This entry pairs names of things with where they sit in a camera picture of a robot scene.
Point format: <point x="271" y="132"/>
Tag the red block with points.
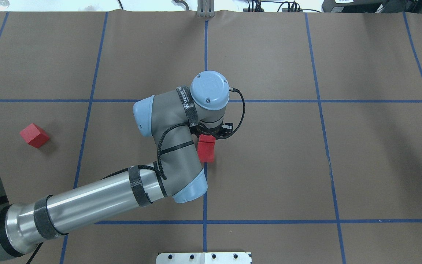
<point x="207" y="139"/>
<point x="34" y="135"/>

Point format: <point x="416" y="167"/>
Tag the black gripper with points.
<point x="201" y="131"/>

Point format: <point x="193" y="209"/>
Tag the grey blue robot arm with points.
<point x="170" y="119"/>

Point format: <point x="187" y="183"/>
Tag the black equipment box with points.
<point x="372" y="6"/>

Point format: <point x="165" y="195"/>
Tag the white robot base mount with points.
<point x="205" y="258"/>

